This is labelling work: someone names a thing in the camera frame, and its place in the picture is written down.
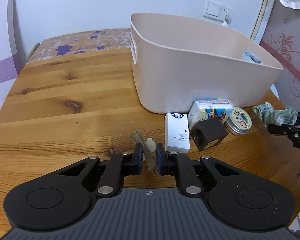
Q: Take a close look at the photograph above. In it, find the white small cardboard box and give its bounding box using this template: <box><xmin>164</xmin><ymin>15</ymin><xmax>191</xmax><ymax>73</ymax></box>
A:
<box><xmin>165</xmin><ymin>113</ymin><xmax>190</xmax><ymax>153</ymax></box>

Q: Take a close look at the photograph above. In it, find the green checkered scrunchie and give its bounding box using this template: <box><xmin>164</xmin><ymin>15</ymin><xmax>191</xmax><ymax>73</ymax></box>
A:
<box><xmin>252</xmin><ymin>102</ymin><xmax>298</xmax><ymax>127</ymax></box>

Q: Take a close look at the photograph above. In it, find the beige folding comb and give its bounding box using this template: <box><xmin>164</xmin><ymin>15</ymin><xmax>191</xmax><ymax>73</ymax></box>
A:
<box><xmin>129</xmin><ymin>130</ymin><xmax>159</xmax><ymax>176</ymax></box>

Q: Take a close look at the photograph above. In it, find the dark brown cube block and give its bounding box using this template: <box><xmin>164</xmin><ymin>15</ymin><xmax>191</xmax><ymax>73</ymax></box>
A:
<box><xmin>191</xmin><ymin>118</ymin><xmax>228</xmax><ymax>152</ymax></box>

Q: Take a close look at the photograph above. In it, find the round floral metal tin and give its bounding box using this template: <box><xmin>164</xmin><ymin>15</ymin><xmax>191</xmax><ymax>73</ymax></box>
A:
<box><xmin>225</xmin><ymin>107</ymin><xmax>253</xmax><ymax>135</ymax></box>

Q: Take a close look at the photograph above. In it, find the colourful tissue pack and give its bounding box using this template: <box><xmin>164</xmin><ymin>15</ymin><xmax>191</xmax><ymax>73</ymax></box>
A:
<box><xmin>187</xmin><ymin>99</ymin><xmax>234</xmax><ymax>129</ymax></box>

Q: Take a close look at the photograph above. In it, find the beige plastic storage bin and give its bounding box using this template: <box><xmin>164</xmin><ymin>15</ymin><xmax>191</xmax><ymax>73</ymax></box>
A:
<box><xmin>130</xmin><ymin>13</ymin><xmax>283</xmax><ymax>113</ymax></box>

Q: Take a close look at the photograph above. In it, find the floral bedside cabinet top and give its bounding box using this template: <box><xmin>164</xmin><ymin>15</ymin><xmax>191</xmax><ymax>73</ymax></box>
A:
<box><xmin>28</xmin><ymin>28</ymin><xmax>130</xmax><ymax>63</ymax></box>

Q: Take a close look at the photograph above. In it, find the white purple wardrobe panel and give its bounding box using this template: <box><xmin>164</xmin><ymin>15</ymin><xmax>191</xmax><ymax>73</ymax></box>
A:
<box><xmin>0</xmin><ymin>0</ymin><xmax>23</xmax><ymax>83</ymax></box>

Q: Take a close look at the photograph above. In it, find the white wall plug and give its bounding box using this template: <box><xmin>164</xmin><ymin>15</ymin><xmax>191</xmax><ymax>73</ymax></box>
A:
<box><xmin>222</xmin><ymin>14</ymin><xmax>232</xmax><ymax>28</ymax></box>

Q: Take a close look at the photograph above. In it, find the white wall switch socket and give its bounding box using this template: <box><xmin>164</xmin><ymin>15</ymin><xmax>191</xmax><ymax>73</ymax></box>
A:
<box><xmin>203</xmin><ymin>1</ymin><xmax>234</xmax><ymax>23</ymax></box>

